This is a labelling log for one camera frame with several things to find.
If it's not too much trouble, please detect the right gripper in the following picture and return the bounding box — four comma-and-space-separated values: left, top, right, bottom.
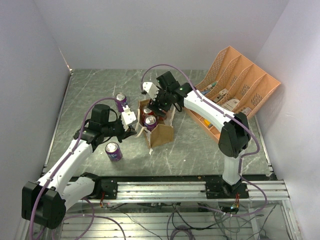
147, 86, 172, 117

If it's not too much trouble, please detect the red Coca-Cola can back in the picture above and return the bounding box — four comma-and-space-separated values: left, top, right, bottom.
141, 105, 154, 122

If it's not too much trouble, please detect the red coca-cola can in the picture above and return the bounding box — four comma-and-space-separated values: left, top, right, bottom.
141, 105, 154, 122
156, 115, 165, 122

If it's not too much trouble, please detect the purple fanta can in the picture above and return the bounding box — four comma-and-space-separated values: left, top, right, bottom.
143, 115, 158, 132
115, 92, 128, 113
105, 142, 123, 162

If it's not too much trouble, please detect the brown canvas tote bag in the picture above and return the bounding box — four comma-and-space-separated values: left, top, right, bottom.
137, 99, 176, 149

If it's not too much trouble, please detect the purple Fanta can back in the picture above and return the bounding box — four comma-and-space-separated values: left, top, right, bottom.
115, 92, 128, 113

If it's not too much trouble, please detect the red Coca-Cola can front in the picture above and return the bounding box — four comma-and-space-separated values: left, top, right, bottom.
156, 115, 165, 122

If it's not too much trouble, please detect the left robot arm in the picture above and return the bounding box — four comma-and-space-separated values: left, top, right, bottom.
21, 104, 138, 230

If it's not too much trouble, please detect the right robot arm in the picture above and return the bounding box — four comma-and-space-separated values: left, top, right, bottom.
141, 71, 251, 198

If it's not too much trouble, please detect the yellow eraser in organizer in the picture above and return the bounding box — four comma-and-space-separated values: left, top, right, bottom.
204, 119, 213, 128

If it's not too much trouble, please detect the orange plastic desk organizer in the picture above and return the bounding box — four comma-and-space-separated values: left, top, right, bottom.
184, 45, 281, 145

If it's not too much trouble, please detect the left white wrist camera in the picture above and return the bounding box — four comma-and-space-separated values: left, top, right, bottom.
121, 105, 138, 127

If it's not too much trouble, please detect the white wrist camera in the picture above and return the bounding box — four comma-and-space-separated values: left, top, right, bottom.
142, 82, 159, 101
121, 105, 138, 127

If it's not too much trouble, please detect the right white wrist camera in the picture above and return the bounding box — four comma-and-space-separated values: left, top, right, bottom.
142, 82, 159, 101

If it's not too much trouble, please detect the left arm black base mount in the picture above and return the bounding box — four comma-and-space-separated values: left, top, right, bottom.
97, 177, 118, 200

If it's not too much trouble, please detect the aluminium mounting rail frame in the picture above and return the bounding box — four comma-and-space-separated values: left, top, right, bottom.
14, 174, 303, 240

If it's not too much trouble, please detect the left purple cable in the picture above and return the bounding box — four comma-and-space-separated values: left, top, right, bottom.
27, 97, 128, 240

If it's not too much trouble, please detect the purple cable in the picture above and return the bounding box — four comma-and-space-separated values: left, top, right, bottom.
27, 97, 128, 240
140, 64, 268, 218

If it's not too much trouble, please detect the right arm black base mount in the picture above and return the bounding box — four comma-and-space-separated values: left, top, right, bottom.
200, 181, 249, 199

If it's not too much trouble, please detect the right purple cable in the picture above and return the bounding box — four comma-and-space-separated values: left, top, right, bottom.
140, 64, 268, 218

